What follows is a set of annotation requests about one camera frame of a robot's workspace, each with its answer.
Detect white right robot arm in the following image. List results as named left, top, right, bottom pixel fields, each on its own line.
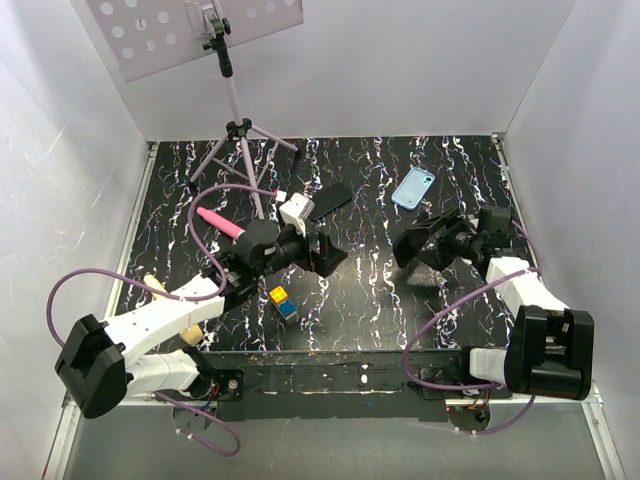
left=392, top=206, right=595, bottom=401

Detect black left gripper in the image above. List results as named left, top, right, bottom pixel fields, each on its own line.
left=254, top=219, right=347, bottom=282

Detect lilac music stand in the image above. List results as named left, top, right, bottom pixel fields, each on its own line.
left=73, top=1, right=304, bottom=189

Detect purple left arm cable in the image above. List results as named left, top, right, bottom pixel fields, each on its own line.
left=47, top=183, right=289, bottom=457

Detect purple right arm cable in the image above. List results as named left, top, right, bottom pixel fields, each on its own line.
left=402, top=219, right=544, bottom=436

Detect pink cylindrical stick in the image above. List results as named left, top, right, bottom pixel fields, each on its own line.
left=196, top=207, right=245, bottom=241

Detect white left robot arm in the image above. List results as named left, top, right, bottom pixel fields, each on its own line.
left=55, top=220, right=348, bottom=419

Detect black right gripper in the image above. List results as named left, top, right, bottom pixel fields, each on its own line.
left=405, top=206, right=482, bottom=272

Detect black smartphone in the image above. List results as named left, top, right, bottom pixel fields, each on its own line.
left=309, top=183, right=352, bottom=221

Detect light blue phone case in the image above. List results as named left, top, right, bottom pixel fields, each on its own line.
left=391, top=167, right=435, bottom=211

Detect orange and blue toy blocks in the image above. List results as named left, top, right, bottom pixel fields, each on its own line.
left=269, top=286, right=297, bottom=320

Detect wooden handled tool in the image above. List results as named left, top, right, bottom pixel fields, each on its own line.
left=143, top=274, right=204, bottom=347

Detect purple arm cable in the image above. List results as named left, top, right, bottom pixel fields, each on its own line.
left=402, top=219, right=544, bottom=436
left=47, top=183, right=289, bottom=457

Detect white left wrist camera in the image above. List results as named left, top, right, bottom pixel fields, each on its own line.
left=279, top=192, right=315, bottom=237

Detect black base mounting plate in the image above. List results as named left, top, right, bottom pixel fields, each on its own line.
left=154, top=349, right=514, bottom=426

